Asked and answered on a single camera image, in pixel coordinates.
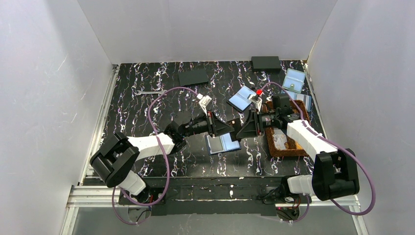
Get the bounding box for dark blue card holder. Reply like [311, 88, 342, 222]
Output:
[205, 133, 241, 155]

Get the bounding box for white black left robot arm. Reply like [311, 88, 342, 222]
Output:
[90, 111, 237, 196]

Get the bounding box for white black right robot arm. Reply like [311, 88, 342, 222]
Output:
[236, 94, 360, 201]

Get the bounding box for dark card in holder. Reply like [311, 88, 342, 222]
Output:
[206, 136, 224, 155]

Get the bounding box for white cards in basket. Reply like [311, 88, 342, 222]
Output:
[273, 128, 289, 150]

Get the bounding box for open blue card holder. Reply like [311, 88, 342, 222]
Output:
[227, 86, 256, 113]

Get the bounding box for blue striped card holder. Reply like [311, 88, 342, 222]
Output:
[287, 91, 312, 112]

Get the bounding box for light blue snap card holder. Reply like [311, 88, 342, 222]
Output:
[282, 69, 306, 93]

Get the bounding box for woven brown basket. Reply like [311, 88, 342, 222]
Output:
[262, 100, 311, 157]

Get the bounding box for black flat box centre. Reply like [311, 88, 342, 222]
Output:
[179, 69, 209, 87]

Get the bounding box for black box at back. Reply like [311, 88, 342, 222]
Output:
[251, 56, 281, 72]

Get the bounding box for silver open-end wrench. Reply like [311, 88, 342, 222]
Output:
[136, 90, 167, 95]

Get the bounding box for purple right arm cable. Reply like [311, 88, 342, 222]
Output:
[261, 81, 377, 223]

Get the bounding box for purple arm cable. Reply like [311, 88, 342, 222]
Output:
[112, 86, 200, 226]
[261, 81, 377, 223]

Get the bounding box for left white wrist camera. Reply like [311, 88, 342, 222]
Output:
[197, 94, 212, 114]

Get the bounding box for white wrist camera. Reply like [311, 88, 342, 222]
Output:
[197, 94, 212, 114]
[248, 89, 263, 111]

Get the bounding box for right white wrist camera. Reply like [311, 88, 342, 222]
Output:
[248, 89, 263, 111]

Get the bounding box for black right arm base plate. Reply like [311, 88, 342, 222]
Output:
[256, 187, 312, 207]

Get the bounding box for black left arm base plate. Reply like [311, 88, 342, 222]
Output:
[118, 187, 164, 205]

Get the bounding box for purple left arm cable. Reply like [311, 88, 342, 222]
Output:
[112, 86, 200, 226]

